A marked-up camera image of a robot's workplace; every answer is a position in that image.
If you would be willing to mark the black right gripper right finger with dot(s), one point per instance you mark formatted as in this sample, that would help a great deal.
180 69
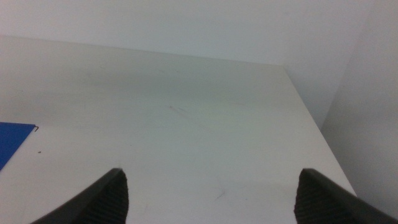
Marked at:
326 202

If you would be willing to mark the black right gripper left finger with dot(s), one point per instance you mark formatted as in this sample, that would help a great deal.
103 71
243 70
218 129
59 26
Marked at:
99 202

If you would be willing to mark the blue rectangular mat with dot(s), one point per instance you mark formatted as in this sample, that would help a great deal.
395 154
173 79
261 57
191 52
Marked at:
12 140

